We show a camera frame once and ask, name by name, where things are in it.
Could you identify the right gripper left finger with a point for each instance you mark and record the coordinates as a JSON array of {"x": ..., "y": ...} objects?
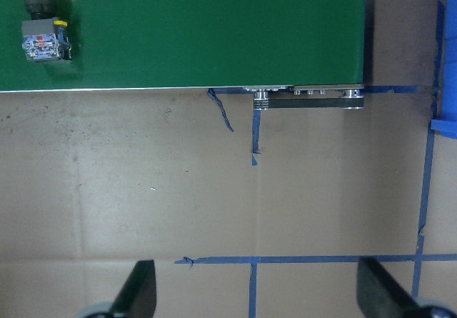
[{"x": 137, "y": 297}]

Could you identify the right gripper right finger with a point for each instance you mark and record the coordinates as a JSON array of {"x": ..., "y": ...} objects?
[{"x": 378, "y": 294}]

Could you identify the yellow push button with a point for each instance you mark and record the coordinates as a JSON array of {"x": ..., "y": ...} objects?
[{"x": 45, "y": 35}]

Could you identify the blue bin right side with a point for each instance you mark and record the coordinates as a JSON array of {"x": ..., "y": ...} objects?
[{"x": 445, "y": 72}]

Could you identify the green conveyor belt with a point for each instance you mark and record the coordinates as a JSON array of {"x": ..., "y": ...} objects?
[{"x": 132, "y": 44}]

